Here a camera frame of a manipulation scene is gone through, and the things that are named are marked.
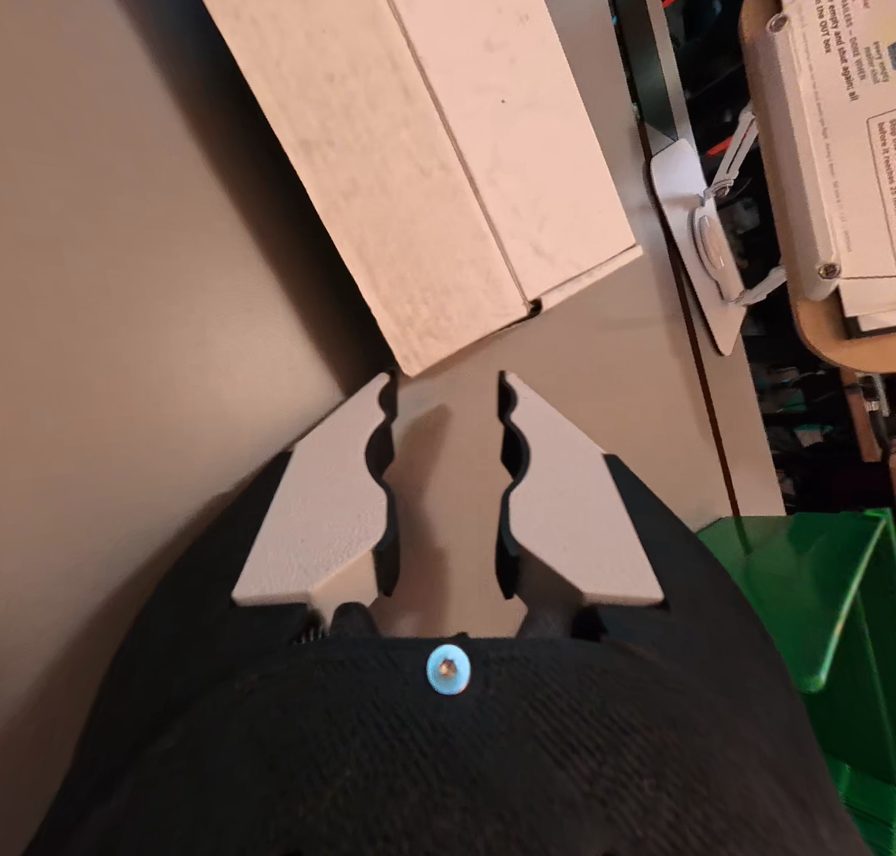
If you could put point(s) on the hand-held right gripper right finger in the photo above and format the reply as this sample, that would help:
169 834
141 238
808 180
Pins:
581 520

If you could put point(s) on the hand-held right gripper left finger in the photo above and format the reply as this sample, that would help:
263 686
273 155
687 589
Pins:
315 520

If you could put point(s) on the green plastic bin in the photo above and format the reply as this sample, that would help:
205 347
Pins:
791 576

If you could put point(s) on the white cardboard mailer box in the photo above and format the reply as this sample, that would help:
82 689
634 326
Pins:
420 135

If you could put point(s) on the wooden table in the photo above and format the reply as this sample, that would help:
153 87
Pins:
861 415

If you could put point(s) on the instruction sheet on stand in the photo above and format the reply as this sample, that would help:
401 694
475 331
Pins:
812 310

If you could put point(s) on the printed instruction sheet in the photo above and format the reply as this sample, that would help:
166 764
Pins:
840 65

